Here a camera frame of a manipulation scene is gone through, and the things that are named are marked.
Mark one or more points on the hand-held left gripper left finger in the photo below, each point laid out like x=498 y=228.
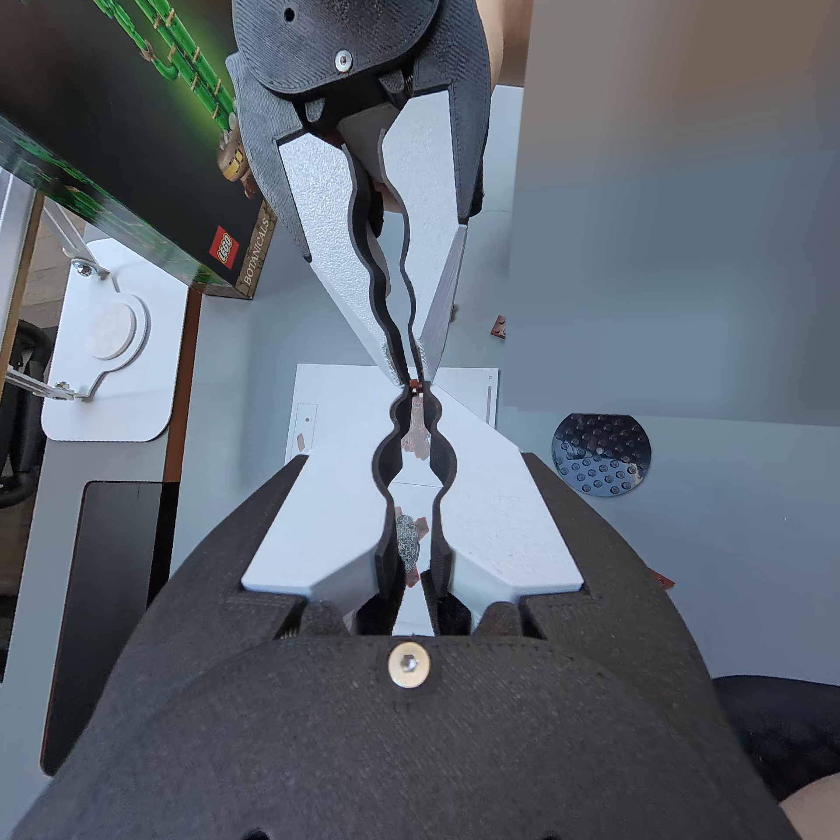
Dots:
x=315 y=525

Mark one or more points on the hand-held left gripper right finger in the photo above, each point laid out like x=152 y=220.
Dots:
x=512 y=525

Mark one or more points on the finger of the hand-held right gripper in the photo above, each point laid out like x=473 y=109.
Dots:
x=426 y=184
x=321 y=210

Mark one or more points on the person's left forearm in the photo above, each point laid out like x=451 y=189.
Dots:
x=787 y=728

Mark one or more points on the person's right forearm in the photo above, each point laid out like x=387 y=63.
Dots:
x=505 y=39

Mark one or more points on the grey desk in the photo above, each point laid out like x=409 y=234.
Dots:
x=722 y=538

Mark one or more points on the black round studded plate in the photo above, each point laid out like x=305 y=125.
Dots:
x=602 y=456

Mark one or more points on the white instruction booklet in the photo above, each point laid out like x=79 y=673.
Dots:
x=341 y=400

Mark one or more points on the brown square plate brick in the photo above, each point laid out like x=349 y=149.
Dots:
x=499 y=327
x=663 y=580

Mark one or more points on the black toy set box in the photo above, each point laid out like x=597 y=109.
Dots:
x=98 y=98

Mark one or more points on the black panel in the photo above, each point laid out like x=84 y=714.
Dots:
x=111 y=623

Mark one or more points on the white mounting plate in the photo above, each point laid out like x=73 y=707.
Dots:
x=79 y=394

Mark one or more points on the black chair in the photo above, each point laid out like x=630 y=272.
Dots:
x=19 y=426

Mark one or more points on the aluminium post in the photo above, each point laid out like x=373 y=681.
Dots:
x=16 y=249

